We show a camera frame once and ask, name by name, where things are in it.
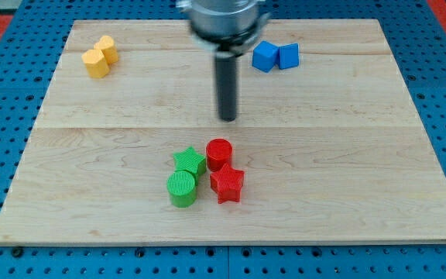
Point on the silver cylindrical robot end effector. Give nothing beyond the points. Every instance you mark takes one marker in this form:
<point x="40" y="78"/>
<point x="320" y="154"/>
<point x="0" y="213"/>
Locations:
<point x="224" y="26"/>

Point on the blue triangle block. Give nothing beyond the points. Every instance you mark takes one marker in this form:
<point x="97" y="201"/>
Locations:
<point x="288" y="56"/>

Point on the blue cube block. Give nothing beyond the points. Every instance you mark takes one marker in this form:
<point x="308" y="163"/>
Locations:
<point x="264" y="56"/>

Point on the yellow hexagon block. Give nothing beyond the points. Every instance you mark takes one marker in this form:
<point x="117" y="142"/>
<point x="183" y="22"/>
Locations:
<point x="95" y="63"/>

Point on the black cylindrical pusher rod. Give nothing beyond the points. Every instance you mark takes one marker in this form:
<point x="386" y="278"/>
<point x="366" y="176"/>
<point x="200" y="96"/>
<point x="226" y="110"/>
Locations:
<point x="226" y="84"/>

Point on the light wooden board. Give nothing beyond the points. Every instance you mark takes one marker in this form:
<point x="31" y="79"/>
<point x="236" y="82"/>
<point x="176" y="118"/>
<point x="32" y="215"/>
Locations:
<point x="333" y="150"/>

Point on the red cylinder block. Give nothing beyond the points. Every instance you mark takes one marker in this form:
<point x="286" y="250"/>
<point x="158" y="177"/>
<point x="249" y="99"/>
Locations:
<point x="218" y="152"/>

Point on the red star block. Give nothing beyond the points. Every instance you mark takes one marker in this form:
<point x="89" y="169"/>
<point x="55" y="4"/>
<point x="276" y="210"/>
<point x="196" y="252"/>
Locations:
<point x="227" y="183"/>

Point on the green star block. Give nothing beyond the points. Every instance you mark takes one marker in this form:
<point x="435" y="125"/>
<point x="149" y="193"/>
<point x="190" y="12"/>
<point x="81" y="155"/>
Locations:
<point x="190" y="161"/>

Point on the yellow heart block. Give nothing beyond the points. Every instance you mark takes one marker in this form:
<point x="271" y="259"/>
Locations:
<point x="106" y="45"/>

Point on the green cylinder block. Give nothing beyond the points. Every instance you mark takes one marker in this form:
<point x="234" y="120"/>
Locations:
<point x="181" y="188"/>

